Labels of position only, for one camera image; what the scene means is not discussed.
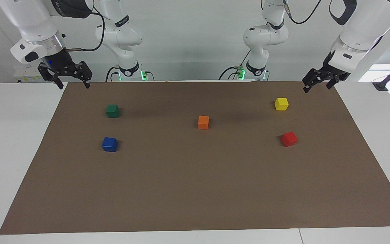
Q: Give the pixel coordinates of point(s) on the brown table mat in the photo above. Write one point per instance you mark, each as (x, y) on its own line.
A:
(195, 183)

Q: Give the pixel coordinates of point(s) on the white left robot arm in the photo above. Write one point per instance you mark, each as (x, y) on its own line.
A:
(361, 27)

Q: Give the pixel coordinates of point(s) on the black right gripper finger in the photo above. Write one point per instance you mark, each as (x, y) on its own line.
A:
(86, 73)
(54, 77)

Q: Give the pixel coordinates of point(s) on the blue cube block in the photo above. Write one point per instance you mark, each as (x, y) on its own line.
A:
(109, 144)

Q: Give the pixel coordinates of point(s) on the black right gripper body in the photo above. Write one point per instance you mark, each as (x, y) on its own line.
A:
(59, 62)

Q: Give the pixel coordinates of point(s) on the green cube block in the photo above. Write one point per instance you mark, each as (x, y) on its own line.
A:
(112, 110)

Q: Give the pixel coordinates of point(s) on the yellow cube block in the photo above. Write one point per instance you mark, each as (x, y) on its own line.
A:
(281, 104)

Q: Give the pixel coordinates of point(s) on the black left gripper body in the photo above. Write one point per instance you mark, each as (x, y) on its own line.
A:
(332, 69)

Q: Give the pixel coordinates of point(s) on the red cube block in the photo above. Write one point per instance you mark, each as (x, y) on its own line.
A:
(289, 139)

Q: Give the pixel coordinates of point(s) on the white box with yellow label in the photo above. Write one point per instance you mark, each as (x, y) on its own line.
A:
(25, 75)

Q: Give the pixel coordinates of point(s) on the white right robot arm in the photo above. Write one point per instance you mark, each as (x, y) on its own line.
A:
(32, 23)

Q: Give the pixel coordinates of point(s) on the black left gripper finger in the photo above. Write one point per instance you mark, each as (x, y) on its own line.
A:
(311, 79)
(333, 82)

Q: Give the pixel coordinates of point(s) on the orange cube block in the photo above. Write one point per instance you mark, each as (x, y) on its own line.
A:
(203, 122)

